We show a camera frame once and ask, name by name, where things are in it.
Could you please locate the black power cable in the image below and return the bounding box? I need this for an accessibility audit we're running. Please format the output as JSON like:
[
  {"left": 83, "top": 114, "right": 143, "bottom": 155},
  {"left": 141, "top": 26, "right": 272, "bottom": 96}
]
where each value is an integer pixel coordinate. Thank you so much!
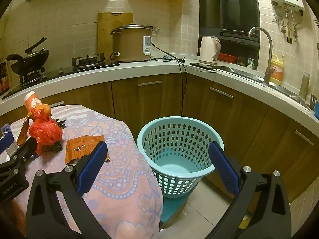
[{"left": 151, "top": 42, "right": 188, "bottom": 117}]

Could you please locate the light blue perforated basket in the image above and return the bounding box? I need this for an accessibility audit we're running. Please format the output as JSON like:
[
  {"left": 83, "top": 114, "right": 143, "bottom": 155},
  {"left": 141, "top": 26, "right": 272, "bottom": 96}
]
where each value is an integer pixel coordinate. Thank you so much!
[{"left": 137, "top": 116, "right": 225, "bottom": 199}]

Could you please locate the metal faucet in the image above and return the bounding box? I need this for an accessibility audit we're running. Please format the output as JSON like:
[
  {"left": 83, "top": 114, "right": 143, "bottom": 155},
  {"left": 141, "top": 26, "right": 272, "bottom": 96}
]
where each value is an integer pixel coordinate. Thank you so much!
[{"left": 248, "top": 26, "right": 275, "bottom": 85}]

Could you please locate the orange plastic bag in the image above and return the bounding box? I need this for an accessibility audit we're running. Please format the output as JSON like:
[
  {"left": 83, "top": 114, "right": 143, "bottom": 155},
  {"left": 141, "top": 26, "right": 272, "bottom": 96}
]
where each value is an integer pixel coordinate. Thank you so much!
[{"left": 29, "top": 108, "right": 63, "bottom": 155}]

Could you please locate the black phone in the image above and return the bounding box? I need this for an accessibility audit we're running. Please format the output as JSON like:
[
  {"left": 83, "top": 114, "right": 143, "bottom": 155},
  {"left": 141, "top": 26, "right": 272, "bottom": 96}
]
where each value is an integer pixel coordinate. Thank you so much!
[{"left": 190, "top": 62, "right": 217, "bottom": 70}]

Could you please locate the yellow detergent bottle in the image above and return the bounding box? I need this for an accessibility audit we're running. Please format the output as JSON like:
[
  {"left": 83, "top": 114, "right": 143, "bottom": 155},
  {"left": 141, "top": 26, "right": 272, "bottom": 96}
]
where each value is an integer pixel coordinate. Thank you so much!
[{"left": 269, "top": 54, "right": 285, "bottom": 85}]

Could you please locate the wooden base cabinet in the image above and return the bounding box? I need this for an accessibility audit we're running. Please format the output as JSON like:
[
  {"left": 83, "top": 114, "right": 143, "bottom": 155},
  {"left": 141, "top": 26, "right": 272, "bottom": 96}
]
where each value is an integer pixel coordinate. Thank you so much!
[{"left": 0, "top": 73, "right": 319, "bottom": 205}]

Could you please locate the wooden cutting board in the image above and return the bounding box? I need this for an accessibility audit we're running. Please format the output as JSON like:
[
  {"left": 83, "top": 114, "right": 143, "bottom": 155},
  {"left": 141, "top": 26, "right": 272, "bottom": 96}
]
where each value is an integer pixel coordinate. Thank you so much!
[{"left": 97, "top": 12, "right": 134, "bottom": 60}]

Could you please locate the red box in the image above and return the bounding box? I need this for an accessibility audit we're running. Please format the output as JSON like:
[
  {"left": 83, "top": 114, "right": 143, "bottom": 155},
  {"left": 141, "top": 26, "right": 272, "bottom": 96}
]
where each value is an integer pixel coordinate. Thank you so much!
[{"left": 217, "top": 53, "right": 237, "bottom": 63}]

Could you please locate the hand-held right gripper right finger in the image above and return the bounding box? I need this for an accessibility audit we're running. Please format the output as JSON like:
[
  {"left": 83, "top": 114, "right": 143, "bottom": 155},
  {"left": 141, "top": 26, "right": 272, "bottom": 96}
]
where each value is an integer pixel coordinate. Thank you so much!
[{"left": 208, "top": 141, "right": 292, "bottom": 239}]

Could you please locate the beige rice cooker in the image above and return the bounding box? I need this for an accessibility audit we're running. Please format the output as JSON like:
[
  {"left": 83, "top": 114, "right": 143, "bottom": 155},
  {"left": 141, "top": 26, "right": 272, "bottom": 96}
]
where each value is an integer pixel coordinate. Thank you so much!
[{"left": 110, "top": 24, "right": 153, "bottom": 63}]

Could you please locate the white electric kettle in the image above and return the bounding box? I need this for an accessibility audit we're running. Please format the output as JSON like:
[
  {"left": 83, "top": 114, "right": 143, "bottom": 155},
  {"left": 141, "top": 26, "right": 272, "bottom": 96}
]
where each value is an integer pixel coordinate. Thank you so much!
[{"left": 199, "top": 36, "right": 221, "bottom": 65}]

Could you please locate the tall glass cup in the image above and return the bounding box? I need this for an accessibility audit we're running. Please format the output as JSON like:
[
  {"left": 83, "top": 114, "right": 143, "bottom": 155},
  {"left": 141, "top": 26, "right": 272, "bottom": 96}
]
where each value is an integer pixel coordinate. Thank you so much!
[{"left": 299, "top": 72, "right": 311, "bottom": 100}]

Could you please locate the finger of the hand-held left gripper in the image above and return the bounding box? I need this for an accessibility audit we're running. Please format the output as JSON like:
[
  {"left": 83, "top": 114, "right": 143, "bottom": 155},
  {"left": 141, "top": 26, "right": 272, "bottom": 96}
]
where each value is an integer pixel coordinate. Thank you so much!
[
  {"left": 0, "top": 137, "right": 38, "bottom": 177},
  {"left": 0, "top": 127, "right": 15, "bottom": 160}
]

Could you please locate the pink printed blanket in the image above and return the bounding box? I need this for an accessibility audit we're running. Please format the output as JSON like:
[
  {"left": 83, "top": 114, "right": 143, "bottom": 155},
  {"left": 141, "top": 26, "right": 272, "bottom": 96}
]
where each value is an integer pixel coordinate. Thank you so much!
[{"left": 0, "top": 104, "right": 164, "bottom": 239}]

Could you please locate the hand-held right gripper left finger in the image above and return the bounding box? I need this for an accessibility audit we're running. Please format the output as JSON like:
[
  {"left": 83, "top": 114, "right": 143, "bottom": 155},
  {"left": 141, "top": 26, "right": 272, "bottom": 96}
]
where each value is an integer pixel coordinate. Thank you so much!
[{"left": 25, "top": 141, "right": 120, "bottom": 239}]

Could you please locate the dark sauce bottle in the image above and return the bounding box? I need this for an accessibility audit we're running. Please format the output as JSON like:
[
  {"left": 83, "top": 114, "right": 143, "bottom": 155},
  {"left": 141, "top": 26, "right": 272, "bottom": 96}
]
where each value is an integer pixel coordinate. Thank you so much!
[{"left": 0, "top": 62, "right": 10, "bottom": 92}]

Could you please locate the dark window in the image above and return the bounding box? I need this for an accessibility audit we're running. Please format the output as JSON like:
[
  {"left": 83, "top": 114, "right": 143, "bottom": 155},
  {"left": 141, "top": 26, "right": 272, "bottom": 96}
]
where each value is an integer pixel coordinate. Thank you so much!
[{"left": 199, "top": 0, "right": 261, "bottom": 63}]

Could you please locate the green vegetable scrap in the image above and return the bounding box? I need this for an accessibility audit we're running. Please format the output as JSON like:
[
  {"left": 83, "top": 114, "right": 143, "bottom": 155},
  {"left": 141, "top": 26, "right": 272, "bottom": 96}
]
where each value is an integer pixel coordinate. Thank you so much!
[
  {"left": 53, "top": 118, "right": 66, "bottom": 130},
  {"left": 43, "top": 143, "right": 63, "bottom": 153}
]

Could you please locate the steel sink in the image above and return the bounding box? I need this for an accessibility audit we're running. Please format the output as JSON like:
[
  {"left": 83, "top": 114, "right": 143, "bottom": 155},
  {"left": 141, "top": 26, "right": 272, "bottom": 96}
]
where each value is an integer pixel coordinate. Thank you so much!
[{"left": 217, "top": 65, "right": 307, "bottom": 105}]

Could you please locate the black gas stove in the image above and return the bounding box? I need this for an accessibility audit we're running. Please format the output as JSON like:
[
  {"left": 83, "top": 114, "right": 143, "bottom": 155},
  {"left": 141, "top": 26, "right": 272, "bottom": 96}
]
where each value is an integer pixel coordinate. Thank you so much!
[{"left": 1, "top": 53, "right": 120, "bottom": 100}]

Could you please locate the teal stool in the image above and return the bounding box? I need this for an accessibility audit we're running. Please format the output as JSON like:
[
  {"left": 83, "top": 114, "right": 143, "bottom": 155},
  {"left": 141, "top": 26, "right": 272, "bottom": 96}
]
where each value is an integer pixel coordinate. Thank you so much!
[{"left": 159, "top": 192, "right": 197, "bottom": 229}]

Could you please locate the black wok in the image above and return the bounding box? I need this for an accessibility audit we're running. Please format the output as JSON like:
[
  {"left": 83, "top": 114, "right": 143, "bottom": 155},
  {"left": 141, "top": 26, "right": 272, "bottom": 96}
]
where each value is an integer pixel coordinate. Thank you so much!
[{"left": 6, "top": 37, "right": 50, "bottom": 75}]

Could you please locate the orange bottle with white cap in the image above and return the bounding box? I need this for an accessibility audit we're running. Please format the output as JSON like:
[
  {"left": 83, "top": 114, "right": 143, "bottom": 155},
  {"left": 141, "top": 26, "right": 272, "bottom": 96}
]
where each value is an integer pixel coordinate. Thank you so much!
[{"left": 24, "top": 91, "right": 43, "bottom": 111}]

